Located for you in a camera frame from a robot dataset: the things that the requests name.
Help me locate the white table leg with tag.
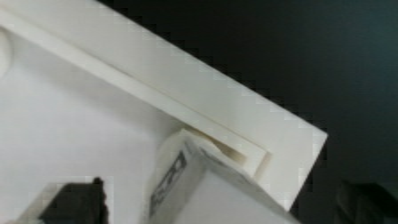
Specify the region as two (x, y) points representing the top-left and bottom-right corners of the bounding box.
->
(142, 129), (300, 224)

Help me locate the white square tabletop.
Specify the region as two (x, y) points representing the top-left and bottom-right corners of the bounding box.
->
(0, 0), (326, 224)

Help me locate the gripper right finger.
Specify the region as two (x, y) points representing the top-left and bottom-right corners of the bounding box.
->
(333, 181), (398, 224)

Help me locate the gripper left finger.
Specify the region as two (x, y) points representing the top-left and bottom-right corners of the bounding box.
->
(38, 177), (108, 224)

